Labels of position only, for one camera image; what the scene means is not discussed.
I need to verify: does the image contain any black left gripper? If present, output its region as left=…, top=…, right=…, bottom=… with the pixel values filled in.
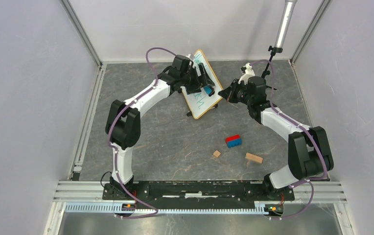
left=180, top=63, right=214, bottom=95

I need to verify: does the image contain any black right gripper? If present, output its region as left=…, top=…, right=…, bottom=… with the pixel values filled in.
left=218, top=79, right=253, bottom=106

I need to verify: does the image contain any blue whiteboard eraser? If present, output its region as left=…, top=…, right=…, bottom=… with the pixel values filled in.
left=203, top=86, right=215, bottom=97

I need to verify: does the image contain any small wood-framed whiteboard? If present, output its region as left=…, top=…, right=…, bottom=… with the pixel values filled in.
left=181, top=49, right=223, bottom=119

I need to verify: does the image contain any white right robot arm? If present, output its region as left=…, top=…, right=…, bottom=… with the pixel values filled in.
left=218, top=76, right=334, bottom=200

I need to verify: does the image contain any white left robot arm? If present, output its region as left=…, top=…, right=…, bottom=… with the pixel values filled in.
left=105, top=55, right=217, bottom=200

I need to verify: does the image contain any red and blue toy brick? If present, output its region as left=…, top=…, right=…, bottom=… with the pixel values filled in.
left=225, top=135, right=242, bottom=148

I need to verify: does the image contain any small wooden cube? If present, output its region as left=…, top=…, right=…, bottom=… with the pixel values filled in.
left=212, top=150, right=221, bottom=158

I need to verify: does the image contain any black tripod stand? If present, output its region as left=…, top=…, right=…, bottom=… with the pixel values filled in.
left=261, top=46, right=283, bottom=83

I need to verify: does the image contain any long wooden block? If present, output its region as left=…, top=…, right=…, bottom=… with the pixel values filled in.
left=245, top=153, right=263, bottom=164

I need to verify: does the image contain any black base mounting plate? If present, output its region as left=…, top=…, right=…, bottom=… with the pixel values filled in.
left=102, top=180, right=295, bottom=210

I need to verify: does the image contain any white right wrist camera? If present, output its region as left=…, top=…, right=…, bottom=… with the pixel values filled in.
left=238, top=63, right=255, bottom=85

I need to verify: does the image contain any slotted cable duct rail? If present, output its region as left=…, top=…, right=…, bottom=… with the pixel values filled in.
left=64, top=202, right=285, bottom=215

